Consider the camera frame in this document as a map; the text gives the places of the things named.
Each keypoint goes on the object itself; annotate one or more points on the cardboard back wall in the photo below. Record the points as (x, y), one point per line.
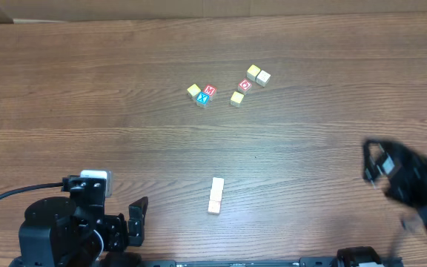
(96, 10)

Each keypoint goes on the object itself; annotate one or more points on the red Y wooden block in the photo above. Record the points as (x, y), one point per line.
(214, 207)

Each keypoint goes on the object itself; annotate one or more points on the yellow top turtle block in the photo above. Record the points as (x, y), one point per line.
(236, 99)

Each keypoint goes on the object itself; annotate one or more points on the yellow wooden block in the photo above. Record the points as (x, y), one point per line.
(193, 91)
(216, 195)

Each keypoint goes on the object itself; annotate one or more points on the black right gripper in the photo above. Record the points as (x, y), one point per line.
(390, 175)

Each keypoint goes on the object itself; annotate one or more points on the yellow top far block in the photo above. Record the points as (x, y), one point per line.
(252, 72)

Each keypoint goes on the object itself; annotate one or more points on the red C wooden block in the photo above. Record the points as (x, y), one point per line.
(244, 86)

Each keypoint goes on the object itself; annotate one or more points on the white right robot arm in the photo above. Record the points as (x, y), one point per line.
(421, 217)

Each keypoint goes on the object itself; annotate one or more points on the yellow top wooden block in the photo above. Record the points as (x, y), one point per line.
(193, 91)

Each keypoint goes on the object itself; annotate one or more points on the blue X wooden block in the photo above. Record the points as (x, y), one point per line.
(202, 99)

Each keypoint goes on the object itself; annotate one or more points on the plain white far block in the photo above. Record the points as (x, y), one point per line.
(263, 78)

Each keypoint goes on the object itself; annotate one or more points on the red M wooden block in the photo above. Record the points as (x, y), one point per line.
(210, 90)

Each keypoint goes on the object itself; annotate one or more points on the white number six block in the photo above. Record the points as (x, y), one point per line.
(218, 184)

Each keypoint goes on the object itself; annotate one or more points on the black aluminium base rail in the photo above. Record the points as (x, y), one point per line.
(363, 256)

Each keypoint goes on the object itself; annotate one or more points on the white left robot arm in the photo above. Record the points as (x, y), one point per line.
(76, 231)

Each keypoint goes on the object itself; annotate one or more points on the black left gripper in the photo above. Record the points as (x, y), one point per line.
(121, 230)

